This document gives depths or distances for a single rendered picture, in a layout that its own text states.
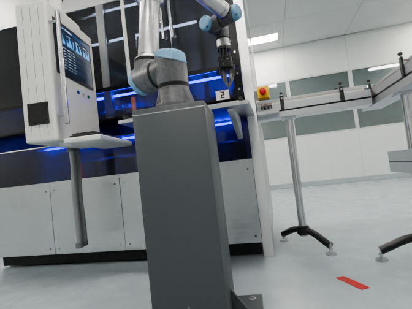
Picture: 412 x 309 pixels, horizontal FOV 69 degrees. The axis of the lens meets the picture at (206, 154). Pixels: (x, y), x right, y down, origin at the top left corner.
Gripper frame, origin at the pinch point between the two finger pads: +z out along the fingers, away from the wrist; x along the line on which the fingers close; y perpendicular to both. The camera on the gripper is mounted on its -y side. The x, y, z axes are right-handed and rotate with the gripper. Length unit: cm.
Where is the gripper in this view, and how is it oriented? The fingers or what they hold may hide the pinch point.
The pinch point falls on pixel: (228, 84)
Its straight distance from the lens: 170.3
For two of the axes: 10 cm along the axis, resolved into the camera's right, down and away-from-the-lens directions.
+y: -2.2, -0.3, -9.7
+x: 9.7, -1.2, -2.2
